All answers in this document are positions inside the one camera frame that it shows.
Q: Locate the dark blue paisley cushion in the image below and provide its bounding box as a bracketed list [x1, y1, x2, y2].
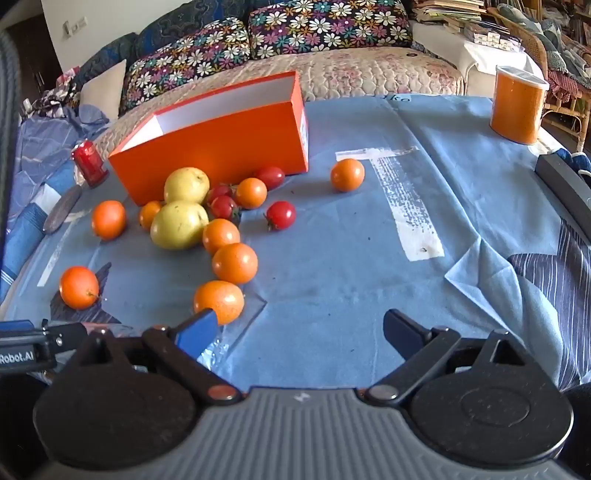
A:
[135, 0, 259, 56]
[69, 32, 139, 93]

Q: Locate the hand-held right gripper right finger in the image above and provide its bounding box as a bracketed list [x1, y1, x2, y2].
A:
[365, 309, 532, 406]

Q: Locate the black rectangular bar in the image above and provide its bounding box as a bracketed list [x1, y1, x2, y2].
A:
[534, 154, 591, 232]

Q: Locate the orange cylindrical cup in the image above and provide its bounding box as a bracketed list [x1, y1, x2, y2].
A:
[490, 65, 550, 145]

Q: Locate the light blue tablecloth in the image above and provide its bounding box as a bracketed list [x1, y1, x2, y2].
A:
[0, 95, 591, 393]

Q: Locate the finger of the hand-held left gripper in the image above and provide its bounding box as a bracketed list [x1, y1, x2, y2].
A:
[44, 322, 88, 356]

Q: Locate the stack of books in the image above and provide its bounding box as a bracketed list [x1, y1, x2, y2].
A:
[411, 0, 490, 34]

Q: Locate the blue plaid sheet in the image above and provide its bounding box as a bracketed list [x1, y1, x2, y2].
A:
[0, 104, 112, 301]

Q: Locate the orange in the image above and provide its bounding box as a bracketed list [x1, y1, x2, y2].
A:
[139, 200, 163, 232]
[212, 243, 259, 285]
[91, 200, 127, 241]
[59, 266, 100, 310]
[202, 218, 241, 256]
[331, 158, 365, 193]
[193, 281, 245, 325]

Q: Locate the floral daisy cushion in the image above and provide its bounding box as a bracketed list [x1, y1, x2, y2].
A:
[121, 18, 253, 115]
[248, 0, 413, 59]

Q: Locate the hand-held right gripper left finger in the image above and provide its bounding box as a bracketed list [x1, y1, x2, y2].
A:
[74, 308, 243, 407]

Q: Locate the orange cardboard box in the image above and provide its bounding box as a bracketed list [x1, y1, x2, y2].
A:
[107, 70, 309, 206]

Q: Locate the white pillow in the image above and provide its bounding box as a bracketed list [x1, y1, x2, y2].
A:
[79, 59, 127, 121]

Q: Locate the black braided cable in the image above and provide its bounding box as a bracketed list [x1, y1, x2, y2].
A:
[0, 28, 23, 259]

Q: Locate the rattan chair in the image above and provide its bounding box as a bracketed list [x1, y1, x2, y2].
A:
[485, 4, 591, 148]

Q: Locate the pile of patterned clothes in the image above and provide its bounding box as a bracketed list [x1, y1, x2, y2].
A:
[25, 67, 83, 117]

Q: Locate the white covered side table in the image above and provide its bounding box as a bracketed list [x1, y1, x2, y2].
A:
[411, 21, 546, 97]

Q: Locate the yellow round fruit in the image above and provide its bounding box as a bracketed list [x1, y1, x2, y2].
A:
[150, 200, 210, 251]
[164, 167, 211, 205]

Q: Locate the red soda can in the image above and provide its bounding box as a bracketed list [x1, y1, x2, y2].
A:
[71, 140, 110, 189]

